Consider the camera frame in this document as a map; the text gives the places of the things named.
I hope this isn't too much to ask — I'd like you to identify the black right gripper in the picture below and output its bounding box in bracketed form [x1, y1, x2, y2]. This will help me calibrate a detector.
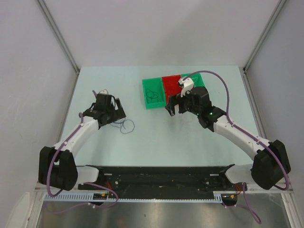
[165, 88, 200, 117]

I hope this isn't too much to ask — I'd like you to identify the blue thin wire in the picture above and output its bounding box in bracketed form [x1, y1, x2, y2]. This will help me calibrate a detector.
[110, 89, 162, 134]

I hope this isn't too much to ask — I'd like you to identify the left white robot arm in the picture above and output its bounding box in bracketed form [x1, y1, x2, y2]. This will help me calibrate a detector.
[38, 90, 126, 197]

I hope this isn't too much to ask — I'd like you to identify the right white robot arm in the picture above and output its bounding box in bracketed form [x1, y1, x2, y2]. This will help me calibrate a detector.
[165, 86, 291, 190]

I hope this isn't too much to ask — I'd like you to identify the right green plastic bin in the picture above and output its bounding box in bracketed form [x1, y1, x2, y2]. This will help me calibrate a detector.
[190, 73, 205, 87]

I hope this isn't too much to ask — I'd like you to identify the green plastic bin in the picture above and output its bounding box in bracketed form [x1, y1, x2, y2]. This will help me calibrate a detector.
[142, 77, 166, 109]
[190, 73, 205, 87]

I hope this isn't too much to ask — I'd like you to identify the red plastic bin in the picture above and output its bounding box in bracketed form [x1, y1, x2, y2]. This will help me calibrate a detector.
[161, 75, 181, 103]

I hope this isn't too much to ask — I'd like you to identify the left green plastic bin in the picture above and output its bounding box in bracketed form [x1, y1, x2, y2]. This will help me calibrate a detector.
[142, 77, 166, 109]

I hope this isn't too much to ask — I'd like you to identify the right aluminium base profile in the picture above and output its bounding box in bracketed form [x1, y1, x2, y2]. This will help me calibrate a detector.
[247, 182, 293, 193]

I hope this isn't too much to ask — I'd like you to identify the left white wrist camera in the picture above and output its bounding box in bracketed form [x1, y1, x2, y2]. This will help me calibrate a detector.
[92, 89, 109, 96]

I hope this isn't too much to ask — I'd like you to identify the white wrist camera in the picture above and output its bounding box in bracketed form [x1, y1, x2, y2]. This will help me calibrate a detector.
[178, 76, 194, 97]
[92, 89, 109, 96]

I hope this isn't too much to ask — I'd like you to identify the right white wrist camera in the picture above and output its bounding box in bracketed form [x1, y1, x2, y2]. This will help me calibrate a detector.
[178, 76, 194, 97]

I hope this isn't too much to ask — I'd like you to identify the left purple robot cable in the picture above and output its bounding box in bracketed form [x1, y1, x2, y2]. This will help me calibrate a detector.
[46, 90, 119, 210]

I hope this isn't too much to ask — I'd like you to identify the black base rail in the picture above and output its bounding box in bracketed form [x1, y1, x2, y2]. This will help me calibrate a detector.
[77, 165, 247, 199]

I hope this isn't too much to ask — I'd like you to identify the slotted grey cable duct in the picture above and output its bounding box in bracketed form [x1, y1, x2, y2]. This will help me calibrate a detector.
[44, 192, 223, 203]

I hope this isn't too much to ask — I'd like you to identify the left aluminium frame post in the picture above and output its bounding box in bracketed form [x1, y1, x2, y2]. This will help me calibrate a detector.
[35, 0, 80, 73]

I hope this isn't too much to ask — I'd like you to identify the aluminium frame post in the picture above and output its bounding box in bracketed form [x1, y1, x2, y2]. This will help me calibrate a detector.
[35, 0, 80, 73]
[242, 0, 288, 72]

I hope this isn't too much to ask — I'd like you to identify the right aluminium frame post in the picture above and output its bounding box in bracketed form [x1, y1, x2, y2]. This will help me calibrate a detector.
[242, 0, 288, 72]

